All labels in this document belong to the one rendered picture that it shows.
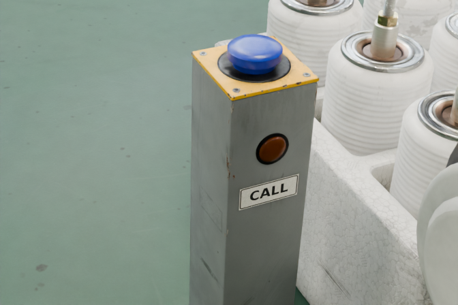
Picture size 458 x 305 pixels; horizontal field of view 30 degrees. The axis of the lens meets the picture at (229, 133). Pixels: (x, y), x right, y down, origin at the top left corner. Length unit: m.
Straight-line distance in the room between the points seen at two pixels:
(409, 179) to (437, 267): 0.29
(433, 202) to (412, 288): 0.27
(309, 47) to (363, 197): 0.19
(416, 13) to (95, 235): 0.41
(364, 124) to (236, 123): 0.21
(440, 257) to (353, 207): 0.32
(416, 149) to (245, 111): 0.16
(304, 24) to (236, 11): 0.58
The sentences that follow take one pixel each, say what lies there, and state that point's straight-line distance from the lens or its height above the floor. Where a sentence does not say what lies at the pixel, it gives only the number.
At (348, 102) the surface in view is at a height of 0.22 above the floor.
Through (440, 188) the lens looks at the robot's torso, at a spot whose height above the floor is 0.37.
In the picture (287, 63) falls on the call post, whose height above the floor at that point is 0.32.
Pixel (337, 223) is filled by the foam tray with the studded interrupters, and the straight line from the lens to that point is 0.77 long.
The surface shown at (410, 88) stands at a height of 0.24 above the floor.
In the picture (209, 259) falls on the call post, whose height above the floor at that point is 0.14.
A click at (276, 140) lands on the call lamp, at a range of 0.62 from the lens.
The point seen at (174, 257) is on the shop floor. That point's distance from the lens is 0.92.
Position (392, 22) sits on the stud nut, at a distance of 0.77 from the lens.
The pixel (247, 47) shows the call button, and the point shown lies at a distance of 0.61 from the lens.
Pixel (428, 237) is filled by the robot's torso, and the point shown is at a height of 0.35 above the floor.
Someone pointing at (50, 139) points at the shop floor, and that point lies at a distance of 1.10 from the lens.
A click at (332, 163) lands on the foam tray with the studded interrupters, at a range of 0.76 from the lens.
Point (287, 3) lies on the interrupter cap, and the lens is 0.86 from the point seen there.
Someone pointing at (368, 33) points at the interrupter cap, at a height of 0.25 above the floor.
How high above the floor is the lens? 0.62
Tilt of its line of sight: 34 degrees down
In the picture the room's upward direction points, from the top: 2 degrees clockwise
